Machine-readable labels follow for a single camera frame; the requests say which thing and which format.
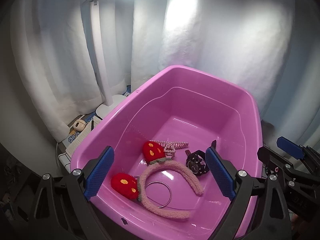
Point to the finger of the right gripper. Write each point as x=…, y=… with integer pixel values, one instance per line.
x=290, y=148
x=273, y=162

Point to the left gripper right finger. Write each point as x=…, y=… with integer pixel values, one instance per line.
x=272, y=221

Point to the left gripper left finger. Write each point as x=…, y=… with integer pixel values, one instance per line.
x=61, y=207

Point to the pink strawberry plush headband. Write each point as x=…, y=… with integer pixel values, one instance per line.
x=185, y=186

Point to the black wrist watch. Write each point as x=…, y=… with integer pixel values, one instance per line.
x=196, y=162

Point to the large silver bangle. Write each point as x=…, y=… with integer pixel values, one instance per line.
x=159, y=193

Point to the pearl hair clip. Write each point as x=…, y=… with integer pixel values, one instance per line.
x=170, y=147

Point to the small round white gadget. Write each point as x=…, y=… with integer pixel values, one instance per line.
x=79, y=125

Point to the pink plastic bin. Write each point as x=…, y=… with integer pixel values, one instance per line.
x=184, y=110

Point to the white curtain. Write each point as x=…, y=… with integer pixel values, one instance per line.
x=268, y=47

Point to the white desk lamp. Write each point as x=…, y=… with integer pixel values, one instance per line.
x=127, y=39

